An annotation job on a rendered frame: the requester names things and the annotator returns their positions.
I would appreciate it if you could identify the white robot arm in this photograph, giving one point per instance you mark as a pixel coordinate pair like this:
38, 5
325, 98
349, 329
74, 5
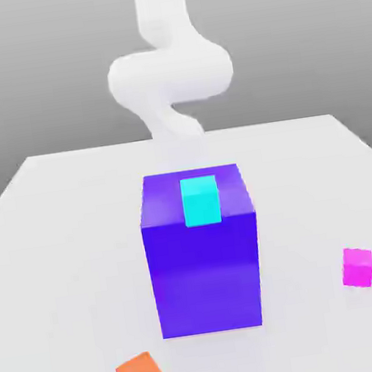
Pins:
170, 75

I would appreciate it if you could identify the small cyan cube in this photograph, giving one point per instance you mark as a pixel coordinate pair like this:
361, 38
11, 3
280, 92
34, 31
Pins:
201, 204

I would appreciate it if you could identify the small magenta cube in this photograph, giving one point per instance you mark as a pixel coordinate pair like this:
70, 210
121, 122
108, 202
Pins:
357, 268

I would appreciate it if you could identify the large purple box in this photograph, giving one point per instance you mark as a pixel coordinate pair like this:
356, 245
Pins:
205, 276

